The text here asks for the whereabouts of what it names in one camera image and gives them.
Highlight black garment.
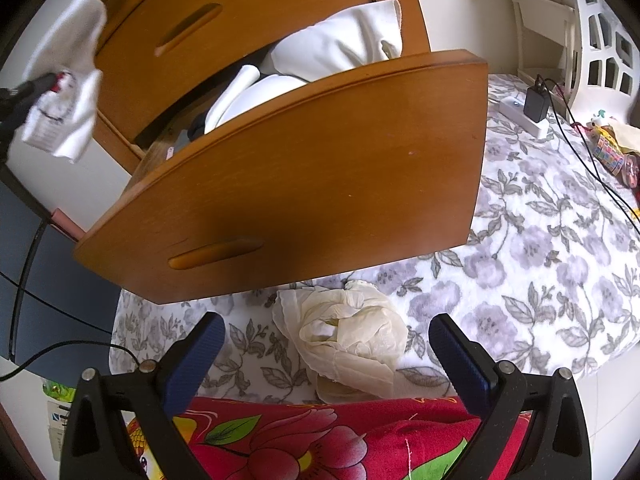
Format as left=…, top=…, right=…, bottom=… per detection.
left=186, top=112, right=209, bottom=142

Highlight cream cloth bag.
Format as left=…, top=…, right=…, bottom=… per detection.
left=612, top=121, right=640, bottom=156

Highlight thin black cable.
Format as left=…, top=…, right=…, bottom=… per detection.
left=0, top=210, right=117, bottom=382

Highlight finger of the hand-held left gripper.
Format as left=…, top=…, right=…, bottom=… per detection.
left=0, top=72, right=60, bottom=109

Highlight wooden nightstand drawer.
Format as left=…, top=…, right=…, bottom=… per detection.
left=92, top=0, right=377, bottom=59
left=72, top=49, right=489, bottom=306

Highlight white openwork rack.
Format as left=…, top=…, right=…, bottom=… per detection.
left=509, top=0, right=640, bottom=107

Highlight black charger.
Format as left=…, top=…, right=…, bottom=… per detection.
left=524, top=75, right=551, bottom=124

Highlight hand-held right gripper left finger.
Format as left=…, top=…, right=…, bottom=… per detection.
left=60, top=311, right=226, bottom=480

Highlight white printed cloth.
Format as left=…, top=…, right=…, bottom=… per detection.
left=20, top=0, right=109, bottom=165

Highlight colourful toy blocks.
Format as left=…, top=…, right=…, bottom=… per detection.
left=590, top=132, right=627, bottom=173

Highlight red floral cloth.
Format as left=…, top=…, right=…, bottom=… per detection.
left=125, top=394, right=532, bottom=480

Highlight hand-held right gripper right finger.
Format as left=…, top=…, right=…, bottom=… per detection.
left=429, top=314, right=593, bottom=480

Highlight small white toy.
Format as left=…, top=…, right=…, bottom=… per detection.
left=586, top=110, right=613, bottom=133

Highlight large white garment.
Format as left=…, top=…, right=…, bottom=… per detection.
left=269, top=0, right=404, bottom=84

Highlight dark blue cabinet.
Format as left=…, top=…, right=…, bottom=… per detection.
left=0, top=175, right=122, bottom=377

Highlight cream garment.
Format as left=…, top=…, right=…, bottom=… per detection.
left=271, top=280, right=409, bottom=406

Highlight white power strip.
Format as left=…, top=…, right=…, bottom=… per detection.
left=499, top=96, right=552, bottom=139

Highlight pink board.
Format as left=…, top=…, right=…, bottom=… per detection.
left=49, top=207, right=87, bottom=242

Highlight grey floral blanket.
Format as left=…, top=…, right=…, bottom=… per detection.
left=110, top=74, right=640, bottom=406

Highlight white folded garment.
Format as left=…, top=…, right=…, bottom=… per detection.
left=203, top=64, right=309, bottom=135

